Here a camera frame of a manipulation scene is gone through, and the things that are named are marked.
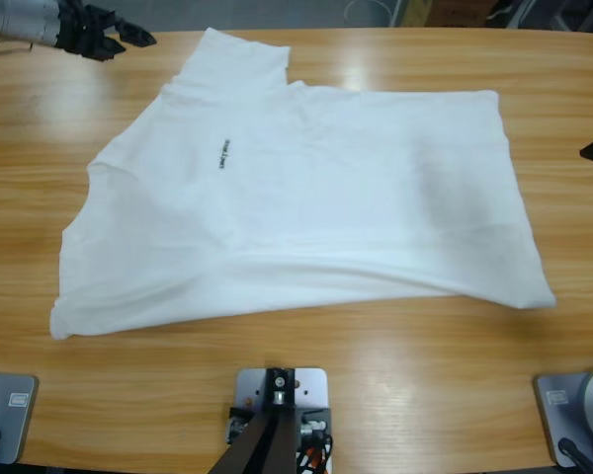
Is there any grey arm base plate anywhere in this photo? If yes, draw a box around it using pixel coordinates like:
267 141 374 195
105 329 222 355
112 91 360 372
532 365 593 469
0 372 40 466

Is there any red cable bundle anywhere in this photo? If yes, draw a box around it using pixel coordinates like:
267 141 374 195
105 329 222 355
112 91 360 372
296 436 335 474

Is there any brown cardboard box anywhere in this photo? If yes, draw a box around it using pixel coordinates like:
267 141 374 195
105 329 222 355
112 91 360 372
404 0 490 29

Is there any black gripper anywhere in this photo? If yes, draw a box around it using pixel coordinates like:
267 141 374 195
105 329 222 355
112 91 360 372
53 0 157 63

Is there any grey metal frame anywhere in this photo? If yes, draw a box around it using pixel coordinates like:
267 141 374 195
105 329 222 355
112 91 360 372
493 0 593 35

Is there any white mounting block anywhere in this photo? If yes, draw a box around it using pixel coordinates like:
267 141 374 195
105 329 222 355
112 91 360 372
233 365 333 474

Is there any white cable loop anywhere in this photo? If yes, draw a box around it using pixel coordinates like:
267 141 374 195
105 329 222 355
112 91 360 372
345 0 394 24

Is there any white t-shirt with small print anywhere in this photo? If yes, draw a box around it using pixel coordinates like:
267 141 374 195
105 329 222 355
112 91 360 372
48 27 558 342

